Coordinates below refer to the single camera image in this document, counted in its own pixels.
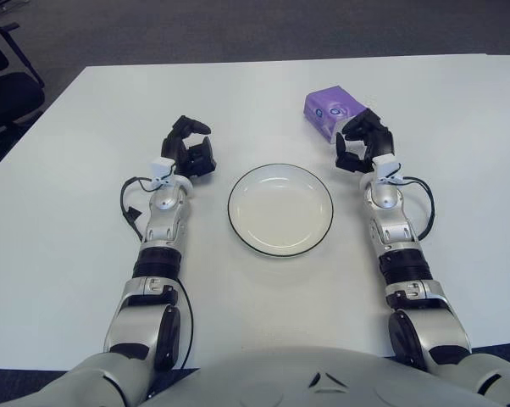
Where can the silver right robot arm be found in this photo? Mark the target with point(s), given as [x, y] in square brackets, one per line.
[392, 224]

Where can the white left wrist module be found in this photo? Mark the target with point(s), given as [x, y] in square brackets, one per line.
[161, 163]

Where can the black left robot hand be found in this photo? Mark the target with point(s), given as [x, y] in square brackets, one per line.
[170, 146]

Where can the black office chair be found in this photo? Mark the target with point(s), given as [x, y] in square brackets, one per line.
[9, 97]

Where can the grey robot torso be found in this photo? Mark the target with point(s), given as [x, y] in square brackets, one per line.
[280, 381]

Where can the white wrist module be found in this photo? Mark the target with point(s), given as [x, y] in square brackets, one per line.
[161, 163]
[386, 163]

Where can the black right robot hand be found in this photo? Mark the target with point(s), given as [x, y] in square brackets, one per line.
[380, 137]

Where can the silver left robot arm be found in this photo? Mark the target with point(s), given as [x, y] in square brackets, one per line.
[164, 220]

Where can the white plate with black rim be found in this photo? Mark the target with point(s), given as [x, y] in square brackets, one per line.
[280, 212]

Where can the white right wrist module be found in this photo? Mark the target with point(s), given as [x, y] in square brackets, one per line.
[386, 163]

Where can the purple tissue paper pack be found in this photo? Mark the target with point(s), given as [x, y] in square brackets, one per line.
[327, 104]

